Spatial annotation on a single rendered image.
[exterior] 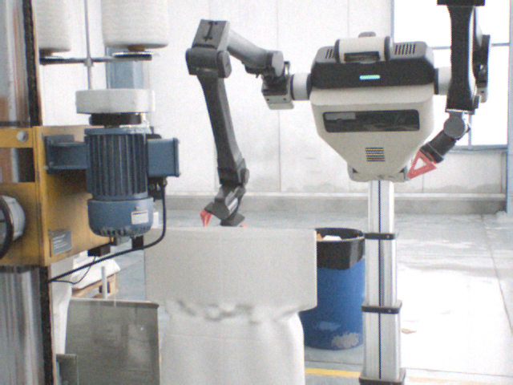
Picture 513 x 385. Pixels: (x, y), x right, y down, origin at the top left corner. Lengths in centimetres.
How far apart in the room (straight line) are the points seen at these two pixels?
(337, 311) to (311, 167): 606
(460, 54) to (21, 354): 126
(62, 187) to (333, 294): 260
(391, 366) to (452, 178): 744
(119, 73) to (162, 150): 909
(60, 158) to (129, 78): 897
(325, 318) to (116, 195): 267
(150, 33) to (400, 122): 86
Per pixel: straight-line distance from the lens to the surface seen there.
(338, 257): 403
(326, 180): 1001
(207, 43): 182
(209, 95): 186
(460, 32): 179
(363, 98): 221
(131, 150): 161
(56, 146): 166
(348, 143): 230
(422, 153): 193
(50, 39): 188
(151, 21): 175
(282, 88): 225
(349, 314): 416
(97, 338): 254
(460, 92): 193
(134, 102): 159
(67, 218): 174
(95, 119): 164
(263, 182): 1021
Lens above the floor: 135
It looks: 6 degrees down
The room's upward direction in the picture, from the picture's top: 1 degrees counter-clockwise
